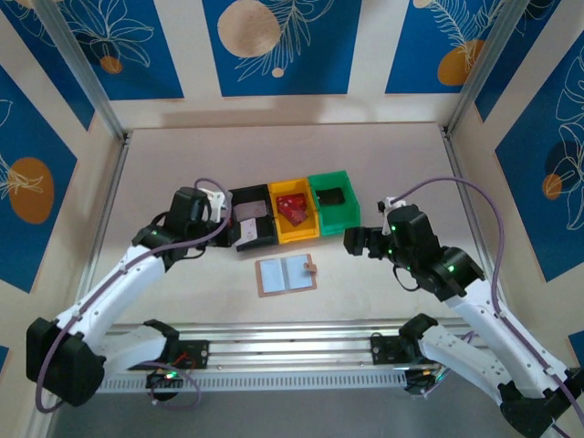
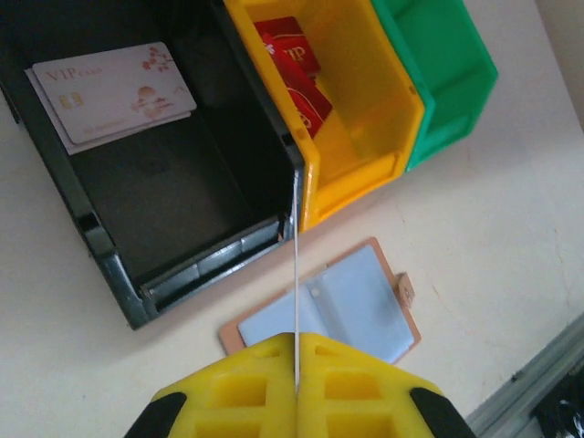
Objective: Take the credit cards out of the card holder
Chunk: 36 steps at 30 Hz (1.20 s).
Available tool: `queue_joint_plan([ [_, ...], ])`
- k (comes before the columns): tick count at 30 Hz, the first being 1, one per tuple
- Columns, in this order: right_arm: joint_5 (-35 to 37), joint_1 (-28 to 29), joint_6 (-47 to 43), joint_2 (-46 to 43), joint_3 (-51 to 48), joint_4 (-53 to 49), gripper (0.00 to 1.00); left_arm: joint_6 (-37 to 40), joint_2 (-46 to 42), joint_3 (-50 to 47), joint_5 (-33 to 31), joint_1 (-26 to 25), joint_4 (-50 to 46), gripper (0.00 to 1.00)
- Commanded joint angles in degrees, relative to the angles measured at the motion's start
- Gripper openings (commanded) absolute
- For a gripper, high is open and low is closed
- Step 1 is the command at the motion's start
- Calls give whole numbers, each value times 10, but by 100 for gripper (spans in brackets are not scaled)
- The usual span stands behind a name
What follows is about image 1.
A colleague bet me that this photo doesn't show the red VIP card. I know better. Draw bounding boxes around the red VIP card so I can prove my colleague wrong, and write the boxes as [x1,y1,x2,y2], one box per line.
[285,204,310,226]
[277,193,308,212]

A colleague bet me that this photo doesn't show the white VIP card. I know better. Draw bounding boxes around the white VIP card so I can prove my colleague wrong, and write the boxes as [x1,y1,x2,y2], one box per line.
[237,217,259,244]
[234,199,268,221]

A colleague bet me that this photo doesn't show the black VIP card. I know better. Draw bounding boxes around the black VIP card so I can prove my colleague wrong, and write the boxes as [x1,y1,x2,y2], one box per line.
[316,185,346,207]

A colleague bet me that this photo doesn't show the green storage bin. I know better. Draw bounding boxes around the green storage bin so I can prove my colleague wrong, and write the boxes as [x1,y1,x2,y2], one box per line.
[308,169,361,237]

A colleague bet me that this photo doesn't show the yellow storage bin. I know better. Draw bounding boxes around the yellow storage bin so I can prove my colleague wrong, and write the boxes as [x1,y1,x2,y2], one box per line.
[267,177,320,246]

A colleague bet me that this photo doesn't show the black storage bin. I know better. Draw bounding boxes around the black storage bin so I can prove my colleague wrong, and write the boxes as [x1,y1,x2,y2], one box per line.
[225,183,280,254]

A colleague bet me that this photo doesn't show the black controller board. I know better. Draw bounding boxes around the black controller board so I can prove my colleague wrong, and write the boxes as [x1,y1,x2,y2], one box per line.
[403,366,453,398]
[144,364,186,403]

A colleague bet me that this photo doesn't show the aluminium table side rail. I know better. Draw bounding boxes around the aluminium table side rail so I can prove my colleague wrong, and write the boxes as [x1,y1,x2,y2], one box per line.
[68,131,133,323]
[438,125,512,328]

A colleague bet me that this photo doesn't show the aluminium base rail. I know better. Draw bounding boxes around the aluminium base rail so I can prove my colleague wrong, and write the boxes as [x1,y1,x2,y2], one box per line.
[38,318,539,373]

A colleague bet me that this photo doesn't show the blue floral wall panel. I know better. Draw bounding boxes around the blue floral wall panel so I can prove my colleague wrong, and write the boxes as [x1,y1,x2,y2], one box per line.
[0,0,96,133]
[0,63,79,294]
[58,0,186,101]
[202,0,363,98]
[474,0,584,123]
[495,43,584,284]
[385,0,506,96]

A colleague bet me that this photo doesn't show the white slotted cable duct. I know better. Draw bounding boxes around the white slotted cable duct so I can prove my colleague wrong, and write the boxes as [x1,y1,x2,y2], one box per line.
[57,371,410,394]

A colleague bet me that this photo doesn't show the aluminium frame post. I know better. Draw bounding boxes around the aluminium frame post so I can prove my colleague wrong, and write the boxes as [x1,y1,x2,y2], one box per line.
[31,0,131,143]
[444,0,526,138]

